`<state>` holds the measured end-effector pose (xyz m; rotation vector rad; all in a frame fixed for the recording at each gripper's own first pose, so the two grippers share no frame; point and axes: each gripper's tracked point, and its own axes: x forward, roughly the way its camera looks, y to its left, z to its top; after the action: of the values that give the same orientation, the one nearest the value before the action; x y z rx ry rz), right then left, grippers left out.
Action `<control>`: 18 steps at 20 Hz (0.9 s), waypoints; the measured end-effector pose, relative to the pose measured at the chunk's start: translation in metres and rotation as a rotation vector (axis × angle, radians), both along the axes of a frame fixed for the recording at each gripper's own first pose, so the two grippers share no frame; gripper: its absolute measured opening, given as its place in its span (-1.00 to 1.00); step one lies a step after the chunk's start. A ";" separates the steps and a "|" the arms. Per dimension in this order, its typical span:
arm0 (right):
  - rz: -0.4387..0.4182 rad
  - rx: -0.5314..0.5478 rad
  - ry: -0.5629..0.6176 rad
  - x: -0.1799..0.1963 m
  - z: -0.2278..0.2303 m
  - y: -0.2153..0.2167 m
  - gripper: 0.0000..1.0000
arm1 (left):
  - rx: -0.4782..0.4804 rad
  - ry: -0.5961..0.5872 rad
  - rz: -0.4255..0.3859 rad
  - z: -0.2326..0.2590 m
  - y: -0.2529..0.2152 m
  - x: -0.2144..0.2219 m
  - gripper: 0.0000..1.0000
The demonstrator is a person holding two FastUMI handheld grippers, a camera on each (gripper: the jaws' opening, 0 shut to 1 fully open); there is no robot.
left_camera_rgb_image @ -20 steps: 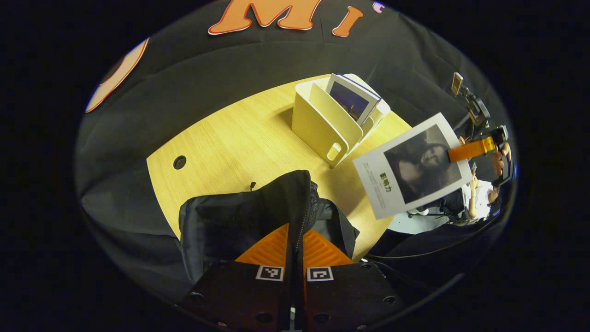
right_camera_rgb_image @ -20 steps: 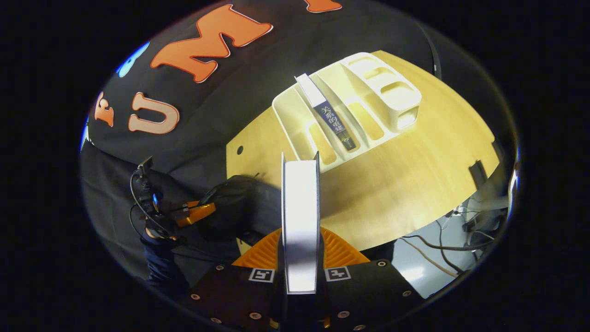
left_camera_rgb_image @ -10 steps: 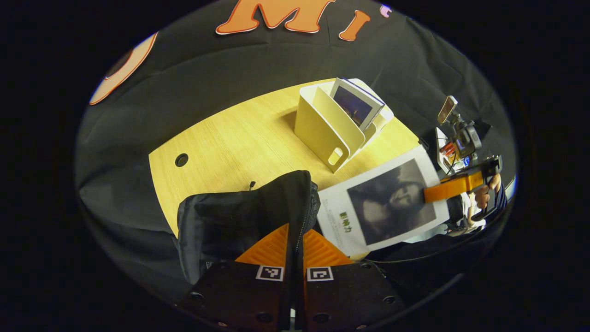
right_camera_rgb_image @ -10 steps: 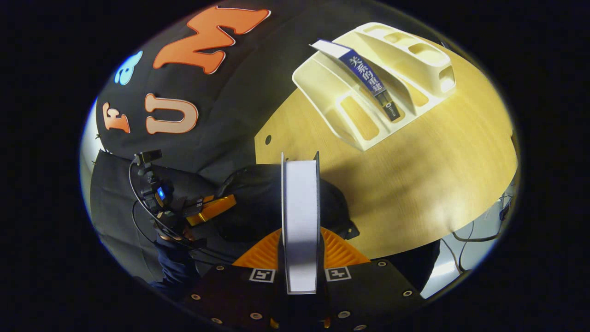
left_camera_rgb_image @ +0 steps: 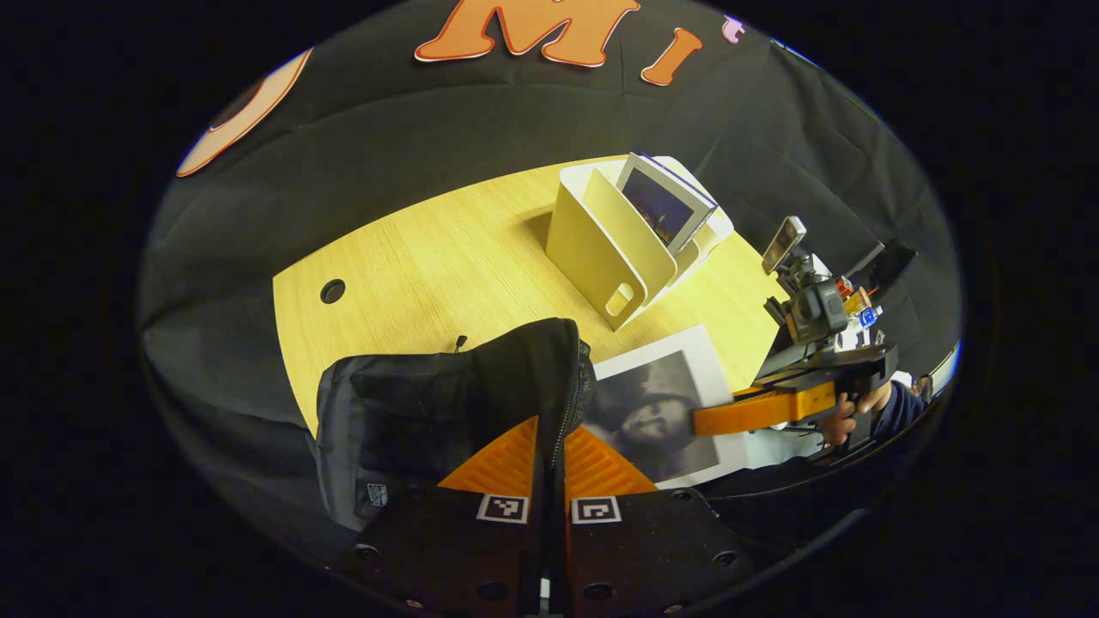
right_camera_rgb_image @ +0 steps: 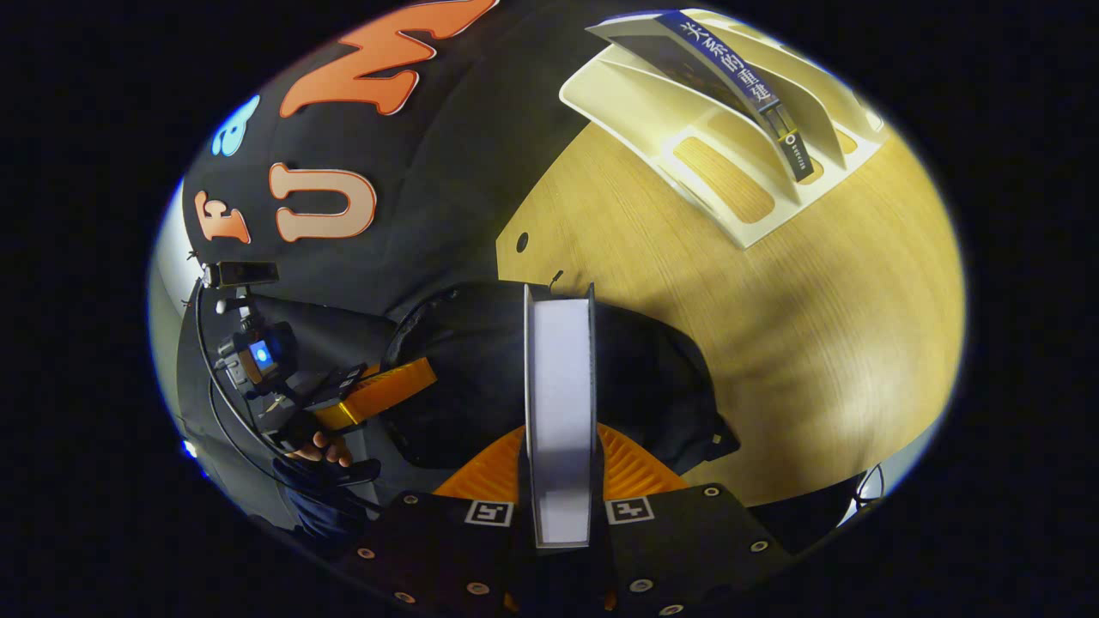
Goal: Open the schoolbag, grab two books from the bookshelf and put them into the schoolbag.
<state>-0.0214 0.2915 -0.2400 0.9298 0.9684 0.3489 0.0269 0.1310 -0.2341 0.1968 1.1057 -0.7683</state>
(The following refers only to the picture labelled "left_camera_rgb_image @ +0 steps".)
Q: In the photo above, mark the black table grommet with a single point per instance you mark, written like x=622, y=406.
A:
x=332, y=291

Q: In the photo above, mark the white bookshelf organizer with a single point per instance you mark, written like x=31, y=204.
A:
x=592, y=249

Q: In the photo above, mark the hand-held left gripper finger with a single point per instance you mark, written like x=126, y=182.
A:
x=558, y=515
x=539, y=515

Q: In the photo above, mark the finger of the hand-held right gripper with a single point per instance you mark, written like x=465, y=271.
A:
x=764, y=410

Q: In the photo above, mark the dark blue cover book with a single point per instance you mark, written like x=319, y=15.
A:
x=661, y=210

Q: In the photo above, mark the white portrait cover book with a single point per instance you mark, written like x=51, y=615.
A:
x=661, y=403

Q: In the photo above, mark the red orange packet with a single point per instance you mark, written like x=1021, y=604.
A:
x=850, y=290

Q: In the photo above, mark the black schoolbag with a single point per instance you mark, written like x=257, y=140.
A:
x=429, y=412

